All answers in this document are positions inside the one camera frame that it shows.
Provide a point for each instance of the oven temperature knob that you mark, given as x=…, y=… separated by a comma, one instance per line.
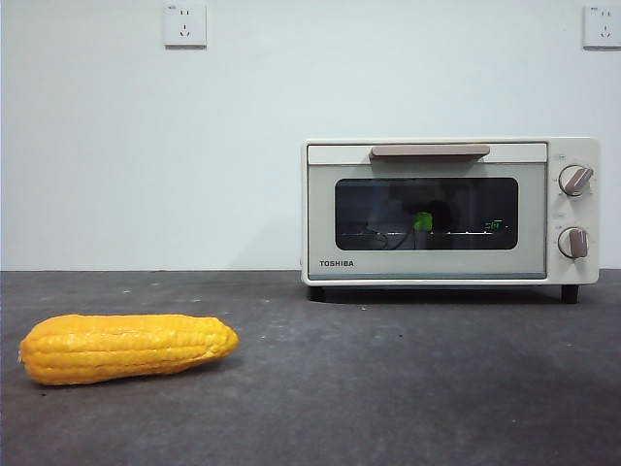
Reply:
x=575, y=180

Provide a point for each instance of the yellow corn cob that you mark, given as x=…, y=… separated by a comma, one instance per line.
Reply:
x=121, y=349

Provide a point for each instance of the oven timer knob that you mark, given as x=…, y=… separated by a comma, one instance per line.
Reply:
x=573, y=242

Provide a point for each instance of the purple eggplant with green stem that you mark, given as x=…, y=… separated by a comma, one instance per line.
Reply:
x=423, y=221

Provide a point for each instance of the white wall socket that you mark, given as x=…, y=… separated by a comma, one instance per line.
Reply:
x=185, y=26
x=602, y=26

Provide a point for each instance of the cream Toshiba toaster oven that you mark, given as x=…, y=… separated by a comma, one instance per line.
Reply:
x=575, y=211

